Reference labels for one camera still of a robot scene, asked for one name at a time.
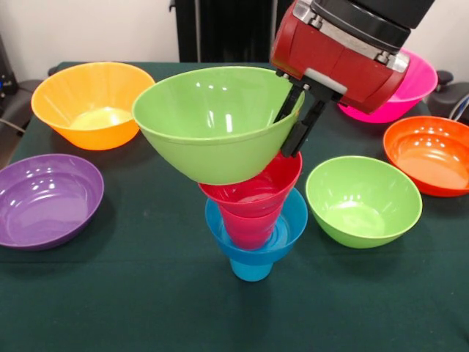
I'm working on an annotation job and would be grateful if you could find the blue bowl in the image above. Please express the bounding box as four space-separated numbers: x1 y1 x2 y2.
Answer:
204 187 309 263

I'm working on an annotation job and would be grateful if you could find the green bowl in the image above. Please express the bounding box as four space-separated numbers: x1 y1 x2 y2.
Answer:
305 155 424 249
131 65 306 186

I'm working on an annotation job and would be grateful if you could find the blue cup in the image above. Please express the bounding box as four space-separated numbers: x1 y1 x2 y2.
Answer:
229 256 274 283

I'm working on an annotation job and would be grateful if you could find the pink bowl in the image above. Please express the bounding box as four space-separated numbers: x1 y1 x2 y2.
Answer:
336 48 439 125

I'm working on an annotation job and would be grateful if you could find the orange bowl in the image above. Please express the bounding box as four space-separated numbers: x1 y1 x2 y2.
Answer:
383 115 469 198

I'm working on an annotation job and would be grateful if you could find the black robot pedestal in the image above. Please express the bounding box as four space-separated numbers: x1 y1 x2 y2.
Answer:
169 0 294 63

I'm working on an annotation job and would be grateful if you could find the yellow bowl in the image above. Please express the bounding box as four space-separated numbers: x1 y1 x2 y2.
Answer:
30 61 157 151

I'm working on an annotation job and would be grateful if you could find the dark green tablecloth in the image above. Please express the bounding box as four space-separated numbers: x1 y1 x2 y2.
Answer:
0 61 469 352

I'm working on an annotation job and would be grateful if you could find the red cup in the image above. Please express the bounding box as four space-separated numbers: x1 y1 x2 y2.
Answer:
218 205 285 252

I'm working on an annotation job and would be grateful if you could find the black office chair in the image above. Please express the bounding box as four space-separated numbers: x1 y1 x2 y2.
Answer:
428 70 469 124
0 78 45 133

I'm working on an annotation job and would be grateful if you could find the black computer box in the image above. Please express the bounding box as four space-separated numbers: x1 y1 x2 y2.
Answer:
0 34 19 98

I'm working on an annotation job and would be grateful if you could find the purple bowl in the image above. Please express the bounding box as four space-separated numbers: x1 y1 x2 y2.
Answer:
0 153 106 252

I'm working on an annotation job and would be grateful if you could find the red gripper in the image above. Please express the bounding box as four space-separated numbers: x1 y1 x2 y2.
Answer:
269 0 411 159

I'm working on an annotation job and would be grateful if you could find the red bowl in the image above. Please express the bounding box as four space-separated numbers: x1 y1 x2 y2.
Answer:
198 149 304 220

